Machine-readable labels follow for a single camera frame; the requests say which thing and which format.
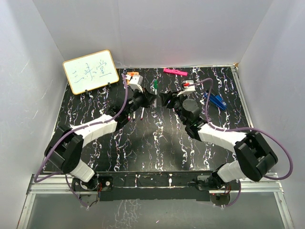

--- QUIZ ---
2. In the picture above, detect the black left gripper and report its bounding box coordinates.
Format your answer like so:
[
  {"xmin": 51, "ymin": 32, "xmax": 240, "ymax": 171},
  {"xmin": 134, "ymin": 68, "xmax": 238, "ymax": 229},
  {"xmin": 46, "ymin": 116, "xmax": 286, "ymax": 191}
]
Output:
[{"xmin": 126, "ymin": 86, "xmax": 157, "ymax": 117}]

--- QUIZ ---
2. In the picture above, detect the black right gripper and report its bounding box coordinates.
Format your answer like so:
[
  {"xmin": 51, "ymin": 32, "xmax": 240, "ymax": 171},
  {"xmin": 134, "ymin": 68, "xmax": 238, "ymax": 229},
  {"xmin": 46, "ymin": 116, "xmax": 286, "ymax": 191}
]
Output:
[{"xmin": 160, "ymin": 90, "xmax": 188, "ymax": 125}]

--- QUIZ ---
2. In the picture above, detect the purple white pen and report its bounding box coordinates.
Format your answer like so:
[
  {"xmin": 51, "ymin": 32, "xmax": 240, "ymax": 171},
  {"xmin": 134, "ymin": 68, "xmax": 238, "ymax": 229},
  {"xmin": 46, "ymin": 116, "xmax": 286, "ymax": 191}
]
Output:
[{"xmin": 140, "ymin": 107, "xmax": 145, "ymax": 120}]

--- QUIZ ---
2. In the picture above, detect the green white pen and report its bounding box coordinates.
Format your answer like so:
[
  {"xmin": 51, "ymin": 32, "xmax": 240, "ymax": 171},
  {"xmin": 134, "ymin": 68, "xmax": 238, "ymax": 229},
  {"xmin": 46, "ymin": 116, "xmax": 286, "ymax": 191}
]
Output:
[{"xmin": 154, "ymin": 89, "xmax": 158, "ymax": 108}]

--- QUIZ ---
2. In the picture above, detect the green pen cap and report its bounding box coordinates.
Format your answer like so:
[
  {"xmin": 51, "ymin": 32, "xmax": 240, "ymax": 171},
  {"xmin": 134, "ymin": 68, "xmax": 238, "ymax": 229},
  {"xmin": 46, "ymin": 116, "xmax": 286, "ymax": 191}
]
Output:
[{"xmin": 153, "ymin": 80, "xmax": 158, "ymax": 90}]

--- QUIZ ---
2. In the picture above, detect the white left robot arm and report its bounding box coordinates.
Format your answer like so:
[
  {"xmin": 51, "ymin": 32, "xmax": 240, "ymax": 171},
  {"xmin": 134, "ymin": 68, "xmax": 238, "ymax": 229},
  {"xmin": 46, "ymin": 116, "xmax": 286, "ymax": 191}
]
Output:
[{"xmin": 44, "ymin": 88, "xmax": 157, "ymax": 190}]

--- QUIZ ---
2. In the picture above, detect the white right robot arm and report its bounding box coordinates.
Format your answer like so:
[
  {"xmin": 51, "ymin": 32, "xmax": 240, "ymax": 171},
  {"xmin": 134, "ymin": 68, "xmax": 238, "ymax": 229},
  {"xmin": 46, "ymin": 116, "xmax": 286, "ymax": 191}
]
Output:
[{"xmin": 160, "ymin": 91, "xmax": 278, "ymax": 189}]

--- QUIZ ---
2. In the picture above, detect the orange card pack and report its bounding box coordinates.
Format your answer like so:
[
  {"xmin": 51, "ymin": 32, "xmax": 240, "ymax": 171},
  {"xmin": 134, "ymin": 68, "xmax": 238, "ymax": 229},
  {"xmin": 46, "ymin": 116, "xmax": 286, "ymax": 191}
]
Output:
[{"xmin": 126, "ymin": 72, "xmax": 139, "ymax": 76}]

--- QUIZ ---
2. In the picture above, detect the blue plastic clip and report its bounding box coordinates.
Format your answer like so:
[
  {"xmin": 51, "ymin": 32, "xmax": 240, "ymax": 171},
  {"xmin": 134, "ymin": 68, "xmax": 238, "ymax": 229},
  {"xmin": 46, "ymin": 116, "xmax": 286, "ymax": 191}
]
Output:
[{"xmin": 209, "ymin": 90, "xmax": 227, "ymax": 110}]

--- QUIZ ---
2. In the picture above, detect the pink plastic clip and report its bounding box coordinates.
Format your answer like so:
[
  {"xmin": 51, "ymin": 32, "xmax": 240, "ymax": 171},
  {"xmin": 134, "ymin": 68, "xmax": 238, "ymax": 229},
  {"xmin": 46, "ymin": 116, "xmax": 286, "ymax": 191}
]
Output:
[{"xmin": 163, "ymin": 68, "xmax": 188, "ymax": 76}]

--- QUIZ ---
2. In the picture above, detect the small whiteboard with writing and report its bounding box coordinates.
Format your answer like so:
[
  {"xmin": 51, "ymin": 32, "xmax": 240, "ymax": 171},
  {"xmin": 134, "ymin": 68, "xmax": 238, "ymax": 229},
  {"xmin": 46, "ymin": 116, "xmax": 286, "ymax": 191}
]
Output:
[{"xmin": 62, "ymin": 50, "xmax": 120, "ymax": 95}]

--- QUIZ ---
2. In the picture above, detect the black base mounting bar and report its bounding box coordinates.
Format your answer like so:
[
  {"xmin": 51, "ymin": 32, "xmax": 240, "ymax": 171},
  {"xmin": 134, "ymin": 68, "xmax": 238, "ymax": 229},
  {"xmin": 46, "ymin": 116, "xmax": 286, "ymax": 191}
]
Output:
[{"xmin": 72, "ymin": 171, "xmax": 236, "ymax": 201}]

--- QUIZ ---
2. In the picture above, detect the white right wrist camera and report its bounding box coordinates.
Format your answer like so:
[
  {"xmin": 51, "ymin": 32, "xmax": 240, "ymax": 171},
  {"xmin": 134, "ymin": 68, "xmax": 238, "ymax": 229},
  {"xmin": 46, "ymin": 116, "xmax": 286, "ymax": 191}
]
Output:
[{"xmin": 177, "ymin": 80, "xmax": 195, "ymax": 96}]

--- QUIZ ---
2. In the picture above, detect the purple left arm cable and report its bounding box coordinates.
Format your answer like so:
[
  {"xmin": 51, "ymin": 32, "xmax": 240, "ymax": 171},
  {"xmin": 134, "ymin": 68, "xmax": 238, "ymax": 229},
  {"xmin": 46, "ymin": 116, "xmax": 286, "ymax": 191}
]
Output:
[{"xmin": 33, "ymin": 73, "xmax": 129, "ymax": 209}]

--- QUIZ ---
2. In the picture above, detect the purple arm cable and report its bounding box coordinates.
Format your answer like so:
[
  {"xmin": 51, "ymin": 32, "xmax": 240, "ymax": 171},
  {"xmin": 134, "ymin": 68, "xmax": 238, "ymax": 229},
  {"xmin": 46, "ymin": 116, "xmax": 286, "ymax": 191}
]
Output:
[
  {"xmin": 188, "ymin": 77, "xmax": 294, "ymax": 207},
  {"xmin": 33, "ymin": 73, "xmax": 129, "ymax": 209}
]

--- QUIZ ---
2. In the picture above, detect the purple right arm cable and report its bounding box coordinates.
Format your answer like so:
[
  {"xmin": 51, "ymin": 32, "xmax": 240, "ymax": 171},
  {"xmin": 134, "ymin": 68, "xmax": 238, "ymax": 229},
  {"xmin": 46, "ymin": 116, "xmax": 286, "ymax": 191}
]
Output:
[{"xmin": 188, "ymin": 77, "xmax": 294, "ymax": 207}]

